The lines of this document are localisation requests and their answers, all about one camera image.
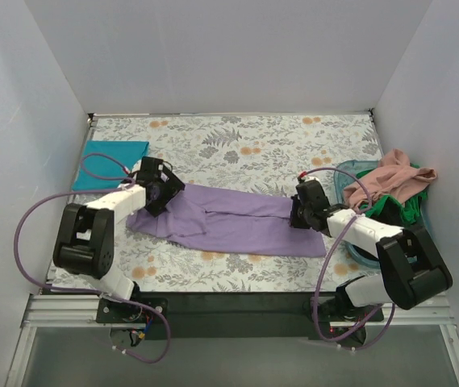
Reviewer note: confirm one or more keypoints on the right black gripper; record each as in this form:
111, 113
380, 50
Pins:
298, 215

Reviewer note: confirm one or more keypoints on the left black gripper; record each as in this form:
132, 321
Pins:
168, 193

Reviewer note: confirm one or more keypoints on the purple t shirt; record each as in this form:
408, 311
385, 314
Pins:
224, 220

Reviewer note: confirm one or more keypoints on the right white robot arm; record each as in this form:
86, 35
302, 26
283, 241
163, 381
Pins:
412, 269

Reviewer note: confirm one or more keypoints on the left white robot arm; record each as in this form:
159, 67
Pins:
85, 243

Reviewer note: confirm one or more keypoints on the floral table mat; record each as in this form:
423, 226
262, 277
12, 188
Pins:
256, 154

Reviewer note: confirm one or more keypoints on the folded teal t shirt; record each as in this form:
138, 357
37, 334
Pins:
127, 153

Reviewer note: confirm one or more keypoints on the black t shirt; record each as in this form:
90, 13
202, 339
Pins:
386, 210

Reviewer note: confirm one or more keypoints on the pink t shirt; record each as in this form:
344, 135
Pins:
394, 176

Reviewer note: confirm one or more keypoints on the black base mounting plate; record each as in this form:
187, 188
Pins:
210, 315

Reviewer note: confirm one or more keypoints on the green t shirt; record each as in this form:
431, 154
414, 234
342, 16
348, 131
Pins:
411, 211

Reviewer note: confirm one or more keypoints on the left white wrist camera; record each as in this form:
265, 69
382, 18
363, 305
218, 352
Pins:
135, 169

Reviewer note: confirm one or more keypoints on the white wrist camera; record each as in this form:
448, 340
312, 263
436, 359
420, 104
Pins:
135, 169
304, 178

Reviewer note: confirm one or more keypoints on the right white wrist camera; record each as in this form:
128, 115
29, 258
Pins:
304, 178

